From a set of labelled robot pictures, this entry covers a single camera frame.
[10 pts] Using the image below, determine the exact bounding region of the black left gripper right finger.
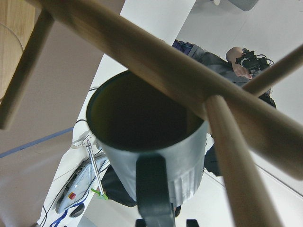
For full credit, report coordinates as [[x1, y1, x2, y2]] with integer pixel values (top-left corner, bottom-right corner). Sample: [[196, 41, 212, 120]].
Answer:
[[186, 219, 199, 227]]

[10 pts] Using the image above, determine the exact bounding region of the teach pendant with red button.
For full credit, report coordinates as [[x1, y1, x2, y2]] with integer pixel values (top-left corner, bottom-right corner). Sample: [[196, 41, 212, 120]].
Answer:
[[55, 157, 111, 213]]

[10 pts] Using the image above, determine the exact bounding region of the metal rod with green clip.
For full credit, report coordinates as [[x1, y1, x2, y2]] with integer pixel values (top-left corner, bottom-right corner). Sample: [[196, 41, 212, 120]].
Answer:
[[84, 139, 108, 200]]

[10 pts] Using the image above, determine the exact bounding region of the wooden cup storage rack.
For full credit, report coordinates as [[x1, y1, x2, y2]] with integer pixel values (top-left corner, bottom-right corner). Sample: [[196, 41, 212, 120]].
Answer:
[[0, 0, 303, 227]]

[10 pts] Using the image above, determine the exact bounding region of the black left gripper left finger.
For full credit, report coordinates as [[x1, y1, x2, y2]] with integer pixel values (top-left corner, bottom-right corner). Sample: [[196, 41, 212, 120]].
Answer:
[[135, 219, 147, 227]]

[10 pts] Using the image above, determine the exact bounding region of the dark green HOME mug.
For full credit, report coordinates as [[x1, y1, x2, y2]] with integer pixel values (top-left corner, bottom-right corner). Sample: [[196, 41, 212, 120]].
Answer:
[[86, 70, 208, 227]]

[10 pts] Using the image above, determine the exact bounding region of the person with camera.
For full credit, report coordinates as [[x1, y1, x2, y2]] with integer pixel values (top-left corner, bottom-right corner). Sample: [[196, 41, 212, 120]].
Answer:
[[101, 40, 273, 207]]

